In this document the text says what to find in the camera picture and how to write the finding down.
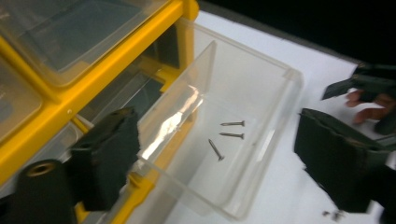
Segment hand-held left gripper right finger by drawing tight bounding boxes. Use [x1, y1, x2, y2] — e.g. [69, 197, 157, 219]
[293, 107, 396, 215]

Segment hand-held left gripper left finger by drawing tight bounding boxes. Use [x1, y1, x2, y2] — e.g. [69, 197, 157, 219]
[68, 106, 141, 213]

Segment yellow drawer organizer cabinet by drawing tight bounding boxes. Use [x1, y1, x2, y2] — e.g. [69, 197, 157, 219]
[0, 0, 201, 224]

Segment small steel nail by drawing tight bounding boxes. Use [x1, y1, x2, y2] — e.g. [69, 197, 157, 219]
[219, 132, 246, 140]
[219, 119, 246, 128]
[207, 138, 225, 162]

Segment clear plastic drawer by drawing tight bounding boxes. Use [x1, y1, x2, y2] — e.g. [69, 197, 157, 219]
[125, 18, 304, 222]

